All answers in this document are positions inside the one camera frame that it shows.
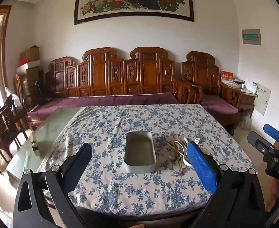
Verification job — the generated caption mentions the framed floral painting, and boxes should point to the framed floral painting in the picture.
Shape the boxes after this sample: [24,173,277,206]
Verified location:
[73,0,194,25]

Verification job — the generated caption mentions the carved wooden armchair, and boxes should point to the carved wooden armchair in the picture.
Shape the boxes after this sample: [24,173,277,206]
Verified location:
[180,51,243,133]

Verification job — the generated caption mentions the white wall panel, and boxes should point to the white wall panel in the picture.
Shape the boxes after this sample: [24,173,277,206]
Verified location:
[254,84,272,116]

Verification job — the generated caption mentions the brown wooden chopstick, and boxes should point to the brown wooden chopstick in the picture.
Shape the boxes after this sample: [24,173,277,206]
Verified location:
[164,140,187,156]

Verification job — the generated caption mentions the grey fluffy duster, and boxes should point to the grey fluffy duster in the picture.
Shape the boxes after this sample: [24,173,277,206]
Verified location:
[239,110,252,130]

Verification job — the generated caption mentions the blue floral tablecloth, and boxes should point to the blue floral tablecloth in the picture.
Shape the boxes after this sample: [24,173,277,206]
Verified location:
[36,104,257,216]

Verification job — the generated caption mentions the rectangular metal container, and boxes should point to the rectangular metal container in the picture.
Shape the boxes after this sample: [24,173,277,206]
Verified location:
[124,131,157,173]

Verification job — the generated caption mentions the brown cardboard box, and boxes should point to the brown cardboard box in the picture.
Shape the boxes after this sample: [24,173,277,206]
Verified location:
[19,46,40,63]

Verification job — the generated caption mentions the red card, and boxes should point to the red card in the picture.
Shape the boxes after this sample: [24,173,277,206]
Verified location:
[221,70,233,83]

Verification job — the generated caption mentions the long carved wooden sofa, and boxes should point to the long carved wooden sofa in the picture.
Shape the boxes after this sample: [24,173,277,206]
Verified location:
[25,47,204,130]

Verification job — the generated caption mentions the grey wall panel box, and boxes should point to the grey wall panel box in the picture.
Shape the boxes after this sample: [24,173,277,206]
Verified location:
[242,29,262,45]

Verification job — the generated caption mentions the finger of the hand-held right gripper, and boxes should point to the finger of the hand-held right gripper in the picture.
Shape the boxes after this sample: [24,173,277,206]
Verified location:
[247,131,279,158]
[263,123,279,151]

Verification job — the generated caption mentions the wooden side table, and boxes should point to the wooden side table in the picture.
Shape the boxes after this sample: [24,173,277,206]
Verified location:
[239,88,258,116]

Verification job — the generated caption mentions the wooden block with black tape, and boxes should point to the wooden block with black tape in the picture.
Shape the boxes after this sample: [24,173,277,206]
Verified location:
[30,131,41,157]

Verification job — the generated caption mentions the person's right hand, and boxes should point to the person's right hand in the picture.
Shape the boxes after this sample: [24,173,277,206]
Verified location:
[264,180,279,213]

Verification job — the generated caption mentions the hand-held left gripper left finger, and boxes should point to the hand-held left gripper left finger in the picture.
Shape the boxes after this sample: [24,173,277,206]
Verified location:
[12,142,93,228]

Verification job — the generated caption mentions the white plastic bag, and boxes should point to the white plastic bag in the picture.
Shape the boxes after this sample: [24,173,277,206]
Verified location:
[5,87,22,112]

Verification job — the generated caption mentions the white flat box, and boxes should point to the white flat box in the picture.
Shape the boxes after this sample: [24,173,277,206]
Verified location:
[16,60,40,74]

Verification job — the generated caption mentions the stacked cardboard boxes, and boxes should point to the stacked cardboard boxes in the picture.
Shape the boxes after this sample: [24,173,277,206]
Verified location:
[25,66,45,101]

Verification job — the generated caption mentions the white spoon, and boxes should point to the white spoon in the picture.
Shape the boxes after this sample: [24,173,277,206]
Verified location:
[181,137,193,167]

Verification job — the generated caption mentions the purple armchair cushion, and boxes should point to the purple armchair cushion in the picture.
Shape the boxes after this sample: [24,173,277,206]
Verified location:
[200,94,239,115]

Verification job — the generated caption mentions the white telephone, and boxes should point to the white telephone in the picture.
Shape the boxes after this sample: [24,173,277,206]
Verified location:
[245,82,259,93]

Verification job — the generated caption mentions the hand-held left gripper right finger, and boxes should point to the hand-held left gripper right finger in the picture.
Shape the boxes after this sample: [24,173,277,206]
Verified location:
[186,141,266,228]

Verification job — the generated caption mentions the long purple sofa cushion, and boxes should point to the long purple sofa cushion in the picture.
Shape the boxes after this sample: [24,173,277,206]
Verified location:
[26,92,181,124]

